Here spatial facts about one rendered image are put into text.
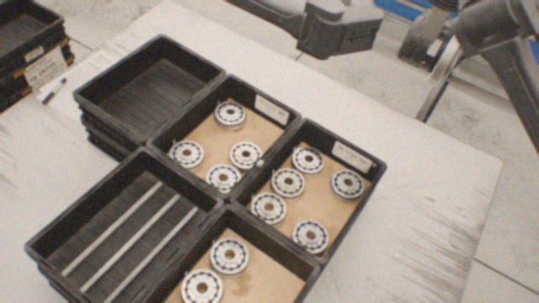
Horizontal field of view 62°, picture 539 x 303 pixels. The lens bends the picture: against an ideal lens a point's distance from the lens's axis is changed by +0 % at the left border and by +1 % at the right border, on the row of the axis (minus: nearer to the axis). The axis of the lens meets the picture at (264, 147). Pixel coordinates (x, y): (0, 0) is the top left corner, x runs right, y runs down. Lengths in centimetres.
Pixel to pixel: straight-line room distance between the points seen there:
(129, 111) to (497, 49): 111
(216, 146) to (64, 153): 52
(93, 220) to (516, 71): 105
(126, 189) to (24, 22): 138
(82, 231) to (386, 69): 238
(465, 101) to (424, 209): 168
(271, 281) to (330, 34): 67
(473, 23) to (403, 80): 238
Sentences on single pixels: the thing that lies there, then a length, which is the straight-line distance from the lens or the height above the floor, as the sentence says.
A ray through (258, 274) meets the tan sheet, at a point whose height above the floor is 83.
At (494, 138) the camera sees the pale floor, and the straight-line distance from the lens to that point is 308.
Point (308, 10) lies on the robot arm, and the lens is 83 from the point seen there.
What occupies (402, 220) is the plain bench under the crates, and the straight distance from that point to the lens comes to 157.
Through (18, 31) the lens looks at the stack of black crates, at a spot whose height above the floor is 49.
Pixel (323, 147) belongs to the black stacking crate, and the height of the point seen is 86.
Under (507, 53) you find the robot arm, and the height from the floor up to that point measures 154.
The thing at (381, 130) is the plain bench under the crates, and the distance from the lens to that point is 177.
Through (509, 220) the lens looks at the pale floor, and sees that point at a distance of 274.
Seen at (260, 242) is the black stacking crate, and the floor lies 87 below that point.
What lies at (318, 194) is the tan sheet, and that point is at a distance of 137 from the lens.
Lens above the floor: 195
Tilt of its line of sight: 52 degrees down
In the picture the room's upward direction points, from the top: 11 degrees clockwise
